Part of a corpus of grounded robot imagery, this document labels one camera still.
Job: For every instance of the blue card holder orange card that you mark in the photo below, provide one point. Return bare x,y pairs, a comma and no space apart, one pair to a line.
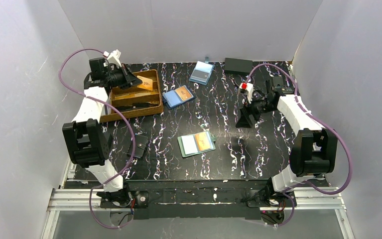
177,97

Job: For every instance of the small black wallet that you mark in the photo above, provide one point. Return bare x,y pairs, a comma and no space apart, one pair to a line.
141,142

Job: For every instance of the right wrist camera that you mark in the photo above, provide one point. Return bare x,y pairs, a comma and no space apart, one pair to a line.
247,89

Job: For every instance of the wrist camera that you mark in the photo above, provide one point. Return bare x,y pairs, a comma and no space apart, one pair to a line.
113,57
247,89

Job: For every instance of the green card holder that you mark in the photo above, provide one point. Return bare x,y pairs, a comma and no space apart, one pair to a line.
188,147

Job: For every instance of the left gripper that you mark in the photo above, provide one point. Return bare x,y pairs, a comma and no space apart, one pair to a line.
125,76

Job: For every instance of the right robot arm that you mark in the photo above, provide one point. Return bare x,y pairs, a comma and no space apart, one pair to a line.
314,149

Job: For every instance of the blue card holder grey card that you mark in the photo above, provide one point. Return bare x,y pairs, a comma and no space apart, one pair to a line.
201,73

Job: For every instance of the aluminium frame rail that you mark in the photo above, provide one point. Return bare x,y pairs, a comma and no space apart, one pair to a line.
79,200

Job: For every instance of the black box at back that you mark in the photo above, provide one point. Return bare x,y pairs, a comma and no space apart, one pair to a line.
237,66

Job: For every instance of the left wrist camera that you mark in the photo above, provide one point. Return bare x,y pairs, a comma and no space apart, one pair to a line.
113,57

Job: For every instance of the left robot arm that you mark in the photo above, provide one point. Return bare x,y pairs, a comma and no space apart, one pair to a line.
86,143

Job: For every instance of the orange card in tray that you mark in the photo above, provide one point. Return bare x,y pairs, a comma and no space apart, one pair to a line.
132,95

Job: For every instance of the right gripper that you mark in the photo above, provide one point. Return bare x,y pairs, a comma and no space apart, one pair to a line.
249,110

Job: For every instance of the orange vip card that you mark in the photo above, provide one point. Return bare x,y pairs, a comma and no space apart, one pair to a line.
203,141
146,83

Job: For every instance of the black cards in tray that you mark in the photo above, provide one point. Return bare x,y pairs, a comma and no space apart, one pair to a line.
135,106

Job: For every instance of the woven brown organizer tray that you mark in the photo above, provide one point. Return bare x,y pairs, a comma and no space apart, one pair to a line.
137,102

